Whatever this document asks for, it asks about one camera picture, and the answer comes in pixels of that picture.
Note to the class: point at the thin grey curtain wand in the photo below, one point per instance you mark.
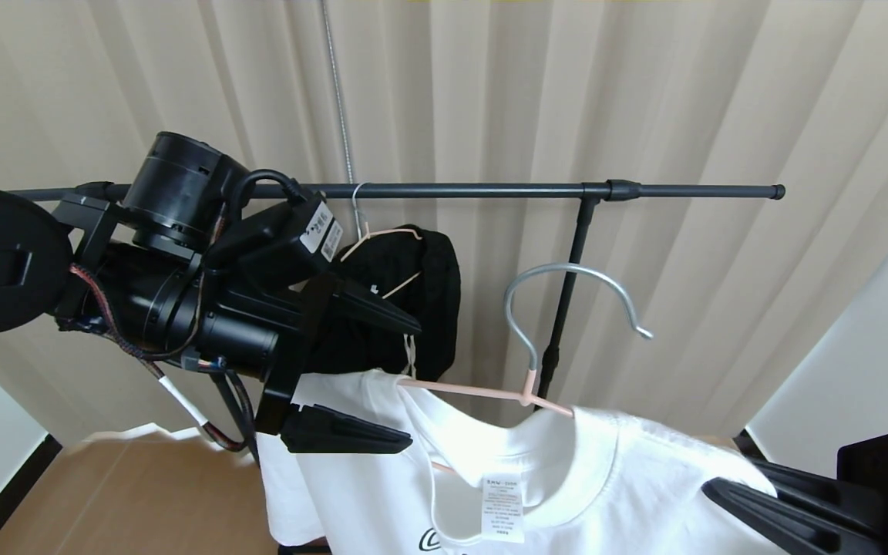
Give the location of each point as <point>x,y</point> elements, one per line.
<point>340,100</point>

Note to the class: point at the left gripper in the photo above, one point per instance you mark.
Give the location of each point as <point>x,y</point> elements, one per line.
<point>236,331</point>

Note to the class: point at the white printed garment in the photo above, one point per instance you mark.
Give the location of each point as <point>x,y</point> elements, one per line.
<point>351,478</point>

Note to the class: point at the black garment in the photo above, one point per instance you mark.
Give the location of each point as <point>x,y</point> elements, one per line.
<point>428,308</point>

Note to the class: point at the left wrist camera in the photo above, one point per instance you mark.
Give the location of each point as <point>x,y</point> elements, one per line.
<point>274,239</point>

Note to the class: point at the black clothes rack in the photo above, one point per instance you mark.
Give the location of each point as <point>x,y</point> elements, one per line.
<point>452,190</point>

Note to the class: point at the pink clothes hanger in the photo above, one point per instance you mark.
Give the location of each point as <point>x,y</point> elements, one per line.
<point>382,231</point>
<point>532,381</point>

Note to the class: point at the beige curtain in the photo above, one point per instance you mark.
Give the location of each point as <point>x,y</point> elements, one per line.
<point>644,92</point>

